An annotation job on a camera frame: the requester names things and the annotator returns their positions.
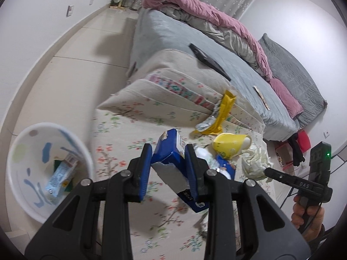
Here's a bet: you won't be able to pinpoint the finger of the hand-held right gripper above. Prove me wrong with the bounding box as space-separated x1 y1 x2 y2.
264 167 299 189

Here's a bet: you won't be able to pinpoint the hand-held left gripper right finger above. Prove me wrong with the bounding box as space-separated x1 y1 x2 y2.
184 143 311 260

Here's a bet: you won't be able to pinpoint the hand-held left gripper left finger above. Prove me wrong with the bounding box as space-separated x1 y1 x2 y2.
24 143 153 260

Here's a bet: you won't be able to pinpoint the blue cardboard box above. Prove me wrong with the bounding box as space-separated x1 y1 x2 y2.
151 128 210 213

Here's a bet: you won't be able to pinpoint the cream plastic bag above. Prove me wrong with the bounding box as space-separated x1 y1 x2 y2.
241 142 274 180

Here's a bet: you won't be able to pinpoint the blue white plastic wrapper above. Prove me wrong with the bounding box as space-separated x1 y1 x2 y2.
215 154 236 180

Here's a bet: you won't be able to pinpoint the yellow cup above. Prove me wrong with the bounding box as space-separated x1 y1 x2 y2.
212 133 252 160

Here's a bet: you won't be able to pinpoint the white plastic bin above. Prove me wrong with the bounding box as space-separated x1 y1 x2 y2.
7 123 94 223

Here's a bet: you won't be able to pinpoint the person's right forearm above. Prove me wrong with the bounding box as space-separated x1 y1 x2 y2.
308 223 334 255

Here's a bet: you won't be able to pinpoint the person's right hand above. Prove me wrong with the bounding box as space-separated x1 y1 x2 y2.
291 195 325 243

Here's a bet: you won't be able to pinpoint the white crumpled tissue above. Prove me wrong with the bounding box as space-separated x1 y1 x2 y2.
195 146 220 176

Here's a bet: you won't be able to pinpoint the printed cardboard box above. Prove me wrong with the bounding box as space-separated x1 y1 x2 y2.
275 143 295 167

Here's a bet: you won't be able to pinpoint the red black items on floor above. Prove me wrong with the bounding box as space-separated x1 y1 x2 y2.
287 134 305 167

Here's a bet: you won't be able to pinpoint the floral folded mattress pad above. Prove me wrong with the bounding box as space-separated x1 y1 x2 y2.
92 49 277 260

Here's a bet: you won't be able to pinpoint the red plastic stool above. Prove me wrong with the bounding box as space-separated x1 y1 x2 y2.
297 130 311 152

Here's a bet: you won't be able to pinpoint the yellow foil snack wrapper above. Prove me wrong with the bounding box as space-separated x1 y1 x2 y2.
191 90 236 136

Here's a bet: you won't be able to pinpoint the pink pillow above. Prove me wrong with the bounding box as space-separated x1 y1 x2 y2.
270 78 304 118

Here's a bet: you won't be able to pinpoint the small printed card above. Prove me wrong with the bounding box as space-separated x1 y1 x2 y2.
253 85 270 110

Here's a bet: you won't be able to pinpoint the light blue packet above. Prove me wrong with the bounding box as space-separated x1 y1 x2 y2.
45 154 80 198

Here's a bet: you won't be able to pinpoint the green packet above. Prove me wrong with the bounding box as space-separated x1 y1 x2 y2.
54 159 76 193

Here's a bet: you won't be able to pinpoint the grey quilted pillow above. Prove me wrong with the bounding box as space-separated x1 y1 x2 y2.
257 33 327 128

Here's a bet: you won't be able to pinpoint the black remote control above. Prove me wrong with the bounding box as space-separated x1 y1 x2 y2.
188 43 231 81

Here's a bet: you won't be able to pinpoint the bed with grey sheet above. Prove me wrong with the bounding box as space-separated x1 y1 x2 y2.
126 7 301 141

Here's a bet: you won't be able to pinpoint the pink duvet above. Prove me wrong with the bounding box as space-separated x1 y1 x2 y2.
142 0 273 80

